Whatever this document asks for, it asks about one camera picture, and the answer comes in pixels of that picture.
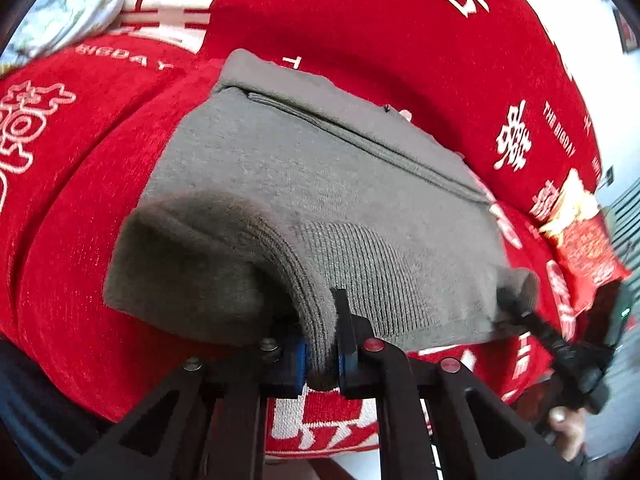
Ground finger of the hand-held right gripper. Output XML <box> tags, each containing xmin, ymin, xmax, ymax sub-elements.
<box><xmin>497</xmin><ymin>286</ymin><xmax>569</xmax><ymax>359</ymax></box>

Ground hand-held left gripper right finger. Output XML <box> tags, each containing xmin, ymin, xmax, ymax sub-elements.
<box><xmin>332</xmin><ymin>288</ymin><xmax>582</xmax><ymax>480</ymax></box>

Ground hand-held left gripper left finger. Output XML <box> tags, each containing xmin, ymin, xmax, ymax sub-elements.
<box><xmin>65</xmin><ymin>320</ymin><xmax>309</xmax><ymax>480</ymax></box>

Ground grey knit sweater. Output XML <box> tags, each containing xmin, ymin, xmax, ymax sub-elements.
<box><xmin>102</xmin><ymin>49</ymin><xmax>541</xmax><ymax>392</ymax></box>

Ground person's right hand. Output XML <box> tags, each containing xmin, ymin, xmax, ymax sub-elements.
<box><xmin>547</xmin><ymin>406</ymin><xmax>587</xmax><ymax>463</ymax></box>

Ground red embroidered square pillow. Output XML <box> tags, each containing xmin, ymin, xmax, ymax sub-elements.
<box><xmin>550</xmin><ymin>210</ymin><xmax>632</xmax><ymax>317</ymax></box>

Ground cream fringed cloth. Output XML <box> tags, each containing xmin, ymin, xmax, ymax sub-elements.
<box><xmin>540</xmin><ymin>169</ymin><xmax>601</xmax><ymax>241</ymax></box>

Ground person's left trouser leg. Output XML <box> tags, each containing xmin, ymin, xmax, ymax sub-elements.
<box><xmin>0</xmin><ymin>340</ymin><xmax>121</xmax><ymax>480</ymax></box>

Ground red wedding sofa cover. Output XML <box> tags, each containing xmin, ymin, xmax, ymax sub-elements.
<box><xmin>0</xmin><ymin>0</ymin><xmax>608</xmax><ymax>461</ymax></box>

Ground light blue floral blanket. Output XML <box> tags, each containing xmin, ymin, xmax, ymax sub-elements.
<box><xmin>0</xmin><ymin>0</ymin><xmax>127</xmax><ymax>68</ymax></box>

